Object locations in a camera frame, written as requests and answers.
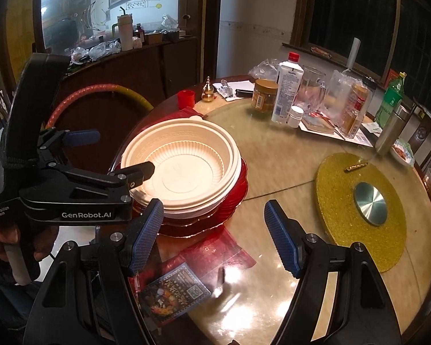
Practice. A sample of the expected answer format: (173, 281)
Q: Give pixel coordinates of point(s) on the clear glass mug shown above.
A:
(310, 93)

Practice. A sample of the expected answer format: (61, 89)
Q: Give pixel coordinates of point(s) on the red yellow hoop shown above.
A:
(93, 88)

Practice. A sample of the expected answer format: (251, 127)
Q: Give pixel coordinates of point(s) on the round metal disc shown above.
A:
(369, 204)

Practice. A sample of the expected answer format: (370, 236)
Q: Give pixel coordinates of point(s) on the cream ribbed plastic bowl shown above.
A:
(186, 172)

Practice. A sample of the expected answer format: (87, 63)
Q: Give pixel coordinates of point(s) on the tumbler with straw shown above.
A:
(125, 34)

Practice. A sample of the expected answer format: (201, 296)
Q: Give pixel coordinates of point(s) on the red plastic wrapper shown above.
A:
(215, 251)

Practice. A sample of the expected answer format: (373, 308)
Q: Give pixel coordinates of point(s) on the green plastic bottle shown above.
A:
(391, 97)

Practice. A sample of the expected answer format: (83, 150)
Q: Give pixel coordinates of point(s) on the gold gourd ornament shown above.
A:
(208, 93)

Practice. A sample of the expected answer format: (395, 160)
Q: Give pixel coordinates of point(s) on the large wall mirror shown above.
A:
(75, 3)

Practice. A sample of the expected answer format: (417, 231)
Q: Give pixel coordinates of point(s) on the white paper roll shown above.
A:
(353, 54)

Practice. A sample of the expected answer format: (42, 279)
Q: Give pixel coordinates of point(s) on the gold drink can pack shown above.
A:
(357, 107)

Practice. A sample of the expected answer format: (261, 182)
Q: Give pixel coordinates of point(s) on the peanut butter jar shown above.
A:
(264, 97)

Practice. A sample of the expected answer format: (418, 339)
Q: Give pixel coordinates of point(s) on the dark wooden sideboard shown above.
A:
(165, 68)

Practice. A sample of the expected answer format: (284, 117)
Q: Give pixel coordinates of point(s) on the printed card pack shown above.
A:
(172, 291)

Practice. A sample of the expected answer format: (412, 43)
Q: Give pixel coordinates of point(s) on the red plastic cup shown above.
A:
(185, 100)

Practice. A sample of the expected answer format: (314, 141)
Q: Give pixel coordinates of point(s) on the crumpled clear plastic bag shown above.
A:
(264, 68)

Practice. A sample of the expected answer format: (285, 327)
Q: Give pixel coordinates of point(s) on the small clear packets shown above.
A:
(226, 90)

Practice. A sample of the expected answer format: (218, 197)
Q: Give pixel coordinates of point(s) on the steel thermos flask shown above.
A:
(391, 133)

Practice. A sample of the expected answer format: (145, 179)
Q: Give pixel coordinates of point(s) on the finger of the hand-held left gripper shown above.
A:
(82, 137)
(93, 183)

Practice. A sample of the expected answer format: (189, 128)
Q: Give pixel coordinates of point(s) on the white foam bowl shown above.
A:
(190, 212)

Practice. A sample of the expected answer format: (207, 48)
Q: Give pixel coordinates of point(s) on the dark wooden chair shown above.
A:
(422, 133)

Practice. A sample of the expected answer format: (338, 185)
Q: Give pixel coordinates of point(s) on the dark window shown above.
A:
(362, 14)

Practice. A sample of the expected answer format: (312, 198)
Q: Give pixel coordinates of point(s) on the gold glitter turntable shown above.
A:
(344, 205)

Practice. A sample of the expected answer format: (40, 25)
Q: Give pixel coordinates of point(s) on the gold bar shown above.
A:
(355, 167)

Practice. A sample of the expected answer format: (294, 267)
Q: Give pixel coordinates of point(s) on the red glass plate with sticker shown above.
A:
(239, 196)

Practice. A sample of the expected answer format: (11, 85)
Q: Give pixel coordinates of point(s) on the small white jar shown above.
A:
(295, 116)

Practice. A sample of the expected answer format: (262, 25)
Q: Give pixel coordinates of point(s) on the red box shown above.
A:
(389, 77)

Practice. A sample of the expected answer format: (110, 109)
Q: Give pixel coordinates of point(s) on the black lighter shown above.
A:
(244, 93)

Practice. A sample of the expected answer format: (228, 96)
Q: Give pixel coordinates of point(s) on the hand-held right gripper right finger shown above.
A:
(283, 237)

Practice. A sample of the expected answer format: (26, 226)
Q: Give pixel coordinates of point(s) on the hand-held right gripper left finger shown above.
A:
(145, 237)

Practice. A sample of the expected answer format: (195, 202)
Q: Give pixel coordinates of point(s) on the blue white plate with food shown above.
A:
(404, 152)

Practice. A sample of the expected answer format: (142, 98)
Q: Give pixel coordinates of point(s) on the printed paper sheet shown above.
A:
(362, 138)

